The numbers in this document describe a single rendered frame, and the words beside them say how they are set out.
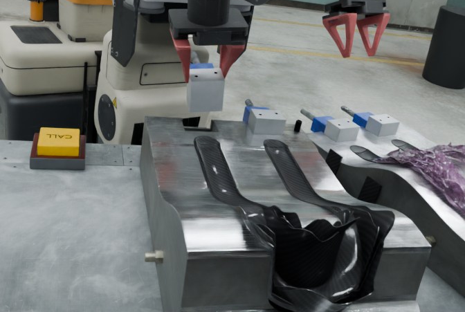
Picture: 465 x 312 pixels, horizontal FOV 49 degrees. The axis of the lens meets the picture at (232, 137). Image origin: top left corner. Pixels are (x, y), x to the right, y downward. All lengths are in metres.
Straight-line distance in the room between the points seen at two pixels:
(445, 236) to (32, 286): 0.53
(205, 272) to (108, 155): 0.43
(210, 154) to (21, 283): 0.30
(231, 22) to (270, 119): 0.17
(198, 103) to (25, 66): 0.63
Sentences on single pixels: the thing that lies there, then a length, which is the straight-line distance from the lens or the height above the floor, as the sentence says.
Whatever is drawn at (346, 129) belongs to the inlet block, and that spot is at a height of 0.88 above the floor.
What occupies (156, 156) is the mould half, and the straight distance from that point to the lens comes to 0.70.
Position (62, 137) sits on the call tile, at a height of 0.84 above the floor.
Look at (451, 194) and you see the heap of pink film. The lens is 0.80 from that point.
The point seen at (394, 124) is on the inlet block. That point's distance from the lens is 1.03.
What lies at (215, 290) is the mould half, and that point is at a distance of 0.50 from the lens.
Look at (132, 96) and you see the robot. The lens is 1.09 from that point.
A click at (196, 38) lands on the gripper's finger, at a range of 0.70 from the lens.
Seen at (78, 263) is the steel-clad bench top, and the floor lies 0.80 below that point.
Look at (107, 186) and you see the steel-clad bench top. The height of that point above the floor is 0.80.
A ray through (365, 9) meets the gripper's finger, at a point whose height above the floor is 1.08.
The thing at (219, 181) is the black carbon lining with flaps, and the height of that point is 0.88.
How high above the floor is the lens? 1.23
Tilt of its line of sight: 26 degrees down
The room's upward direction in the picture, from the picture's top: 11 degrees clockwise
